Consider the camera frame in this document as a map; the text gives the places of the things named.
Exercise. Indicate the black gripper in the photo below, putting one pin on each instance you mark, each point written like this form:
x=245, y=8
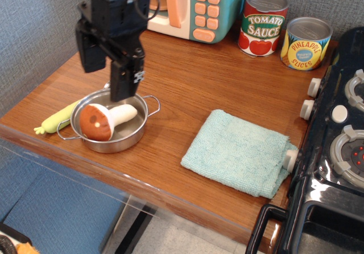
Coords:
x=111, y=28

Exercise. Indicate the plush brown white mushroom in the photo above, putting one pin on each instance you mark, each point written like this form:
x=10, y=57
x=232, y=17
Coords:
x=97, y=122

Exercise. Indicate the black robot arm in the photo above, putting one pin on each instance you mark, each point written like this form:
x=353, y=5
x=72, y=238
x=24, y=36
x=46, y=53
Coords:
x=111, y=29

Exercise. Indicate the silver metal pot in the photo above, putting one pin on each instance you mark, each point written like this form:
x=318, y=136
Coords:
x=126, y=134

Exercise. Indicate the yellow-green plush vegetable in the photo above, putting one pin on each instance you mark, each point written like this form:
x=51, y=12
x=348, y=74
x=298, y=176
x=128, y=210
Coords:
x=56, y=121

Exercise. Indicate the teal toy microwave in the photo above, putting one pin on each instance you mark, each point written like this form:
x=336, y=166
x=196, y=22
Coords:
x=206, y=21

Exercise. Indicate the light teal folded cloth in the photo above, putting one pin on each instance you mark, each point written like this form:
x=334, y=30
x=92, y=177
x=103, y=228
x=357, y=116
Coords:
x=239, y=154

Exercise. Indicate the tomato sauce can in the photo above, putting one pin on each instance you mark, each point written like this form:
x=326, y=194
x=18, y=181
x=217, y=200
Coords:
x=261, y=26

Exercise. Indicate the pineapple slices can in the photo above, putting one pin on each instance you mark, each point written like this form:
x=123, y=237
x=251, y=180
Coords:
x=305, y=43

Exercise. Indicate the orange plush object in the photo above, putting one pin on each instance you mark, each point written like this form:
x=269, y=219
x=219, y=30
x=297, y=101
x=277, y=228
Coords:
x=26, y=248

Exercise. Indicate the black toy stove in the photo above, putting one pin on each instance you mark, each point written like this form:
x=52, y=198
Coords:
x=325, y=197

